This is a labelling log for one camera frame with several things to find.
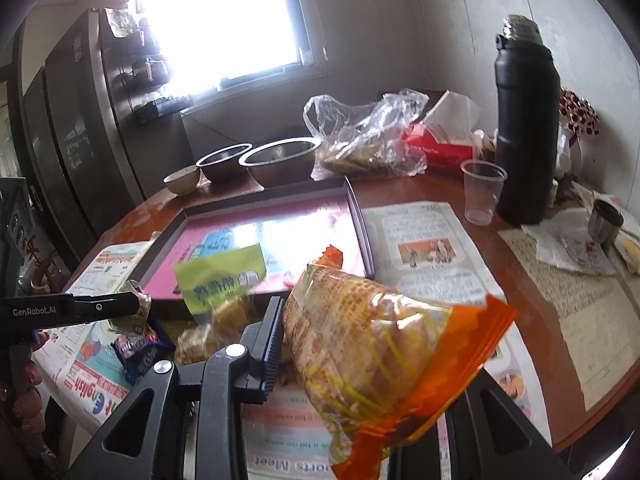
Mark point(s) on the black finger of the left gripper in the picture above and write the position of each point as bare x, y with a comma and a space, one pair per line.
50, 311

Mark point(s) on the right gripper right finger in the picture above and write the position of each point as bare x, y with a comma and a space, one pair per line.
488, 437

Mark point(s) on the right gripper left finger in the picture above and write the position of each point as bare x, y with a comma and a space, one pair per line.
145, 437

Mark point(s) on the blue chocolate snack packet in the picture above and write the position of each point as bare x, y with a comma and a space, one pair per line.
138, 353

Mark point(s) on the green snack packet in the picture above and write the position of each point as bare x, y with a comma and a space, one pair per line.
215, 290

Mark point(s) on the orange bread snack bag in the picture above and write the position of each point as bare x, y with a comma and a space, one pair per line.
378, 366

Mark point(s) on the left hand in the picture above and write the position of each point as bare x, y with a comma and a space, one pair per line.
21, 403

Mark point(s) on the newspaper on table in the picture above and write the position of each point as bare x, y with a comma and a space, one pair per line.
420, 249

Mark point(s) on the handwritten paper sheet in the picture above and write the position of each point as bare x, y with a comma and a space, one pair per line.
597, 321

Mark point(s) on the dark tray with pink liner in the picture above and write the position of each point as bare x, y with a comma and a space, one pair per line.
293, 224

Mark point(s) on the white ceramic bowl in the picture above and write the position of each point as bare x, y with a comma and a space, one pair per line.
184, 181

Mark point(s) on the dark refrigerator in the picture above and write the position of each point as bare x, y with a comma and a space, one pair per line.
103, 127

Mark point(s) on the crumpled white paper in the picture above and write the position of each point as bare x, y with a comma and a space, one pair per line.
565, 243

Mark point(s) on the small steel bowl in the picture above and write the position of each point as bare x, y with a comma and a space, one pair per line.
223, 165

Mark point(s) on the large steel bowl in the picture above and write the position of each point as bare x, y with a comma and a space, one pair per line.
282, 162

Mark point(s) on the small steel cup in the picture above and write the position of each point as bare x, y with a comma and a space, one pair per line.
604, 224

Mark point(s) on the clear plastic cup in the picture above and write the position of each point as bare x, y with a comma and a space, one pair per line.
483, 183

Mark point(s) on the clear plastic bag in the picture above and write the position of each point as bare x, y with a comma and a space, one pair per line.
366, 141

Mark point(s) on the red tissue box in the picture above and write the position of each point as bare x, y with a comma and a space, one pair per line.
445, 131

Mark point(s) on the black thermos bottle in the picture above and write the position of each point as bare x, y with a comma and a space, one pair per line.
528, 93

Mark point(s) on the red white flower decoration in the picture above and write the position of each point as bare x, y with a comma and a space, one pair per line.
577, 120

